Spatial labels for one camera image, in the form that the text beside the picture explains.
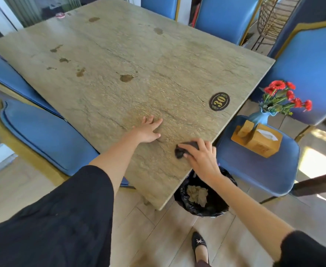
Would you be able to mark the blue ceramic vase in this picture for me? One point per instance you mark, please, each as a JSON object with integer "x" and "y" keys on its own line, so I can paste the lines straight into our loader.
{"x": 259, "y": 118}

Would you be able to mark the person's right forearm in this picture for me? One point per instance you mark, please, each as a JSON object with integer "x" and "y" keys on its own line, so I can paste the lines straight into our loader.
{"x": 249, "y": 214}

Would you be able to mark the person's left thumb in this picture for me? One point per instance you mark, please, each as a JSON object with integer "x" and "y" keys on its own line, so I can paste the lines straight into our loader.
{"x": 155, "y": 135}

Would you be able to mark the black shoe with bow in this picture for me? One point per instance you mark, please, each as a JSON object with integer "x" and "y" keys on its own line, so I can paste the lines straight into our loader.
{"x": 197, "y": 241}

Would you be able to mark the person's right thumb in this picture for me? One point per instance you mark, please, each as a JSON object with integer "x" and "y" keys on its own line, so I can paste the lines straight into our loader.
{"x": 188, "y": 156}

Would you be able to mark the blue chair with gold frame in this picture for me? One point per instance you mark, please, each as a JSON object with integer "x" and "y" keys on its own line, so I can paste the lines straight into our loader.
{"x": 160, "y": 5}
{"x": 225, "y": 16}
{"x": 51, "y": 139}
{"x": 10, "y": 77}
{"x": 263, "y": 172}

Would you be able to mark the person's right hand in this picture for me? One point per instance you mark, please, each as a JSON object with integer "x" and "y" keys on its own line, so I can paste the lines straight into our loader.
{"x": 204, "y": 164}

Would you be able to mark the black left sleeve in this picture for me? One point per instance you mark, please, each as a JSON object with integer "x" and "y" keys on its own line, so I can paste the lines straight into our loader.
{"x": 54, "y": 222}

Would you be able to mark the dark blue chair back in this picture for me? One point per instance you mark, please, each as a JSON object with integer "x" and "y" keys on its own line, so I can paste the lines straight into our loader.
{"x": 313, "y": 11}

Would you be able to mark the crumpled brown paper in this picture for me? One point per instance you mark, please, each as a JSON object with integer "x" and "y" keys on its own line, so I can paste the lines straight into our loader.
{"x": 197, "y": 195}

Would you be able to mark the white tissue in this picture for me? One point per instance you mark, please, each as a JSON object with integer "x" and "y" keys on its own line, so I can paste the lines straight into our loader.
{"x": 267, "y": 134}

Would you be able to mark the person's left middle finger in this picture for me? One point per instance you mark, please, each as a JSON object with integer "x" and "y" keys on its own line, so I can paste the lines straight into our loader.
{"x": 150, "y": 120}

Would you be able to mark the person's left hand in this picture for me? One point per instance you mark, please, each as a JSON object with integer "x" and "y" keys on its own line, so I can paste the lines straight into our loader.
{"x": 145, "y": 133}

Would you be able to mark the small pink round object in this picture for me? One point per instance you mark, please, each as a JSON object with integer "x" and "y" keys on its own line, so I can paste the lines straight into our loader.
{"x": 60, "y": 15}

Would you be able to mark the black bag trash bin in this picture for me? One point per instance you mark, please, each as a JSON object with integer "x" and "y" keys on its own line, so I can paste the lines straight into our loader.
{"x": 217, "y": 205}

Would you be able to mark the red flower bouquet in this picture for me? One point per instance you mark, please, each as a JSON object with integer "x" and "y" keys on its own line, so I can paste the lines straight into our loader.
{"x": 279, "y": 94}

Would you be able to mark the person's right little finger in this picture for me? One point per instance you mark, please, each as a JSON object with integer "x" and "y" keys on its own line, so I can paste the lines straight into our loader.
{"x": 214, "y": 150}

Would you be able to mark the black sleeve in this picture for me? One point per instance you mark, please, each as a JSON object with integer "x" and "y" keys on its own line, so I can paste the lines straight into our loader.
{"x": 54, "y": 222}
{"x": 310, "y": 251}

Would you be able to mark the person's left forearm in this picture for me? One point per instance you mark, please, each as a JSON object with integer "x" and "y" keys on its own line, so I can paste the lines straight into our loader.
{"x": 115, "y": 161}

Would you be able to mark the person's right middle finger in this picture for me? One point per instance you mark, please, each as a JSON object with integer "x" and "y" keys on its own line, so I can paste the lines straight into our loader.
{"x": 201, "y": 142}

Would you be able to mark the black cleaning cloth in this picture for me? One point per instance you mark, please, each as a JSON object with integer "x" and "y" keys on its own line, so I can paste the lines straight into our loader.
{"x": 179, "y": 153}

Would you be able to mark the black right sleeve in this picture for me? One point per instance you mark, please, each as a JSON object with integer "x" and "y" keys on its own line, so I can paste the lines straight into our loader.
{"x": 310, "y": 251}

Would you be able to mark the wooden tissue box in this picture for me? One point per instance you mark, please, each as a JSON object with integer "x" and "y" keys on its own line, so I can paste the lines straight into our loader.
{"x": 260, "y": 145}

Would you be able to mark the black oval table sticker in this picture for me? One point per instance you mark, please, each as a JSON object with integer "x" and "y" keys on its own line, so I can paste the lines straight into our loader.
{"x": 219, "y": 102}

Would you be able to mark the wicker chair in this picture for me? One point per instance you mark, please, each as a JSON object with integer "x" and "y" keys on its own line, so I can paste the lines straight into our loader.
{"x": 274, "y": 16}

